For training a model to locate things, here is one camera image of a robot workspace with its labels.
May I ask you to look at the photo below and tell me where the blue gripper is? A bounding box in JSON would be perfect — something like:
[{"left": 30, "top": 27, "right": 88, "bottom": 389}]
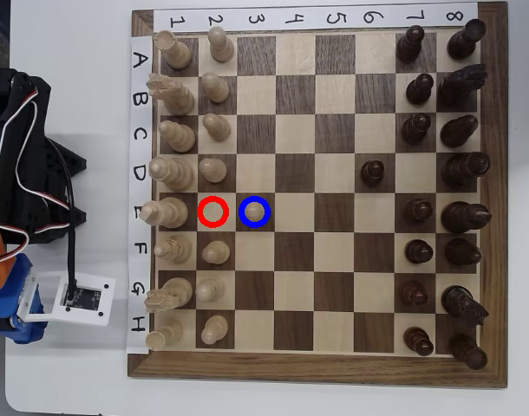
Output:
[{"left": 0, "top": 253, "right": 48, "bottom": 346}]

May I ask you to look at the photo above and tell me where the light wooden rook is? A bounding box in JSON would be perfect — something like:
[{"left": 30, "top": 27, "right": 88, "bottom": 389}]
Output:
[
  {"left": 153, "top": 29, "right": 193, "bottom": 70},
  {"left": 144, "top": 318, "right": 185, "bottom": 352}
]

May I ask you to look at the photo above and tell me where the white letter label strip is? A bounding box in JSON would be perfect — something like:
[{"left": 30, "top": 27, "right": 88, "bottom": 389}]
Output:
[{"left": 125, "top": 35, "right": 155, "bottom": 355}]

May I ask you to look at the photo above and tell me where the light wooden knight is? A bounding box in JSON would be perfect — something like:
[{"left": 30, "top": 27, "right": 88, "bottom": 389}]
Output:
[
  {"left": 146, "top": 72, "right": 196, "bottom": 117},
  {"left": 143, "top": 276, "right": 194, "bottom": 314}
]

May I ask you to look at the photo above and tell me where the light wooden bishop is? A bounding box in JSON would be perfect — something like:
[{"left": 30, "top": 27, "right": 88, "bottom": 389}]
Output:
[
  {"left": 158, "top": 120, "right": 197, "bottom": 153},
  {"left": 153, "top": 233, "right": 193, "bottom": 265}
]

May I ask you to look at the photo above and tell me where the light wooden king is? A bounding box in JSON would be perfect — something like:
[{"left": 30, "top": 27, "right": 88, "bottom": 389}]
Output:
[{"left": 140, "top": 197, "right": 190, "bottom": 230}]

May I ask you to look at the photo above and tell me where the light wooden queen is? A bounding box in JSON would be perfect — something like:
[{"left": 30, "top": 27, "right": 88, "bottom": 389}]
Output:
[{"left": 147, "top": 155, "right": 196, "bottom": 193}]

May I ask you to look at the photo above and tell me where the wooden chessboard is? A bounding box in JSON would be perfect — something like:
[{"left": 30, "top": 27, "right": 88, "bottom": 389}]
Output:
[{"left": 127, "top": 1, "right": 510, "bottom": 390}]

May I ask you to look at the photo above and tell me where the dark wooden pawn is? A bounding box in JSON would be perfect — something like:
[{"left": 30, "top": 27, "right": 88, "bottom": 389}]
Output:
[
  {"left": 404, "top": 238, "right": 434, "bottom": 265},
  {"left": 403, "top": 326, "right": 435, "bottom": 358},
  {"left": 403, "top": 198, "right": 434, "bottom": 226},
  {"left": 405, "top": 72, "right": 435, "bottom": 106},
  {"left": 397, "top": 279, "right": 429, "bottom": 306},
  {"left": 360, "top": 159, "right": 386, "bottom": 188},
  {"left": 401, "top": 113, "right": 433, "bottom": 146},
  {"left": 395, "top": 24, "right": 426, "bottom": 63}
]

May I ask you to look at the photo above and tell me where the white number label strip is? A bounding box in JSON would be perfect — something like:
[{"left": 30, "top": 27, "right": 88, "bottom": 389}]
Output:
[{"left": 153, "top": 2, "right": 480, "bottom": 32}]

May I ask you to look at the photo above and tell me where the dark wooden knight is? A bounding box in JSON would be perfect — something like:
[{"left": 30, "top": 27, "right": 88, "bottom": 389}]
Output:
[
  {"left": 441, "top": 285, "right": 491, "bottom": 327},
  {"left": 438, "top": 63, "right": 489, "bottom": 105}
]

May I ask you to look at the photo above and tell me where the dark wooden rook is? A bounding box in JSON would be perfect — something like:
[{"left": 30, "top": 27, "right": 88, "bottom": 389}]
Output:
[
  {"left": 447, "top": 333, "right": 489, "bottom": 372},
  {"left": 447, "top": 17, "right": 488, "bottom": 61}
]

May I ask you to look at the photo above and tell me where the dark wooden bishop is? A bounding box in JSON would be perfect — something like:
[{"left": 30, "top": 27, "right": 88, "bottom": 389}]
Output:
[
  {"left": 443, "top": 237, "right": 483, "bottom": 266},
  {"left": 440, "top": 114, "right": 480, "bottom": 148}
]

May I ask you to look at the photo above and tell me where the dark wooden king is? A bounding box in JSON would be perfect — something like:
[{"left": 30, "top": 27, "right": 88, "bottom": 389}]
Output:
[{"left": 440, "top": 200, "right": 493, "bottom": 235}]

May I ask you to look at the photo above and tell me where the dark wooden queen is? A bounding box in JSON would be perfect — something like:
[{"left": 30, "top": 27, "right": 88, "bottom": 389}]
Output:
[{"left": 441, "top": 151, "right": 492, "bottom": 187}]

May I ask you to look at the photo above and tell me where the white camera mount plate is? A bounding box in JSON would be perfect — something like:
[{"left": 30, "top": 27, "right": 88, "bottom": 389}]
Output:
[{"left": 16, "top": 270, "right": 117, "bottom": 327}]

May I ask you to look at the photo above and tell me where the black camera cable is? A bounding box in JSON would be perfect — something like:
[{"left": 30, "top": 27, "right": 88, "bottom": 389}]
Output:
[{"left": 47, "top": 140, "right": 80, "bottom": 304}]

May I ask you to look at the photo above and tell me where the robot arm with camera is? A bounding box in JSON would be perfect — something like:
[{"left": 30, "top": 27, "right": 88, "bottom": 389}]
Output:
[{"left": 0, "top": 81, "right": 71, "bottom": 268}]

